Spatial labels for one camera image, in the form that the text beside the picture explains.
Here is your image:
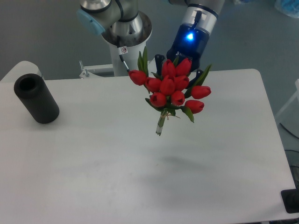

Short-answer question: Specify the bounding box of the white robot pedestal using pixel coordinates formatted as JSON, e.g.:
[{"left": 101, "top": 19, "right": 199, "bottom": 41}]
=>
[{"left": 78, "top": 14, "right": 152, "bottom": 79}]

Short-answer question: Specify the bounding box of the black floor cable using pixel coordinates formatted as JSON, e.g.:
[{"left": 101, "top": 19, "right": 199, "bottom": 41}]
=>
[{"left": 279, "top": 123, "right": 299, "bottom": 139}]

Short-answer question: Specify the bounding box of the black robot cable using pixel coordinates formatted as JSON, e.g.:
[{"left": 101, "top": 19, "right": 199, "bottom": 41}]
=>
[{"left": 117, "top": 37, "right": 131, "bottom": 72}]

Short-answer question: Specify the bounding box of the white furniture at right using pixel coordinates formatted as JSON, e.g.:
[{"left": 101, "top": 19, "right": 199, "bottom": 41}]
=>
[{"left": 274, "top": 79, "right": 299, "bottom": 124}]

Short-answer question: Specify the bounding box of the black clamp on table edge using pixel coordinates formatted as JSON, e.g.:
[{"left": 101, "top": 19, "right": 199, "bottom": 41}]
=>
[{"left": 281, "top": 189, "right": 299, "bottom": 214}]

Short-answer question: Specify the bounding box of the red tulip bouquet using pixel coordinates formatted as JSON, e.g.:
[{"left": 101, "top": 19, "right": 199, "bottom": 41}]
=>
[{"left": 128, "top": 48, "right": 212, "bottom": 136}]

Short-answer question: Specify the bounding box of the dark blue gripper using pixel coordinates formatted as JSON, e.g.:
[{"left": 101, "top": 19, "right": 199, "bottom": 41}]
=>
[{"left": 155, "top": 24, "right": 208, "bottom": 89}]

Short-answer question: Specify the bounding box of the blue plastic bag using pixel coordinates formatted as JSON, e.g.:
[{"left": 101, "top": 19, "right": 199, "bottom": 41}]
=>
[{"left": 275, "top": 0, "right": 299, "bottom": 19}]

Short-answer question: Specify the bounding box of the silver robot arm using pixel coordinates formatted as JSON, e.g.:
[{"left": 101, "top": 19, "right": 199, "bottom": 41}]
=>
[{"left": 77, "top": 0, "right": 224, "bottom": 77}]

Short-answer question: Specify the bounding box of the black cylindrical vase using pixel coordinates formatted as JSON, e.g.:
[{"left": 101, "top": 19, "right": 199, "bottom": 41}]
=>
[{"left": 14, "top": 73, "right": 60, "bottom": 124}]

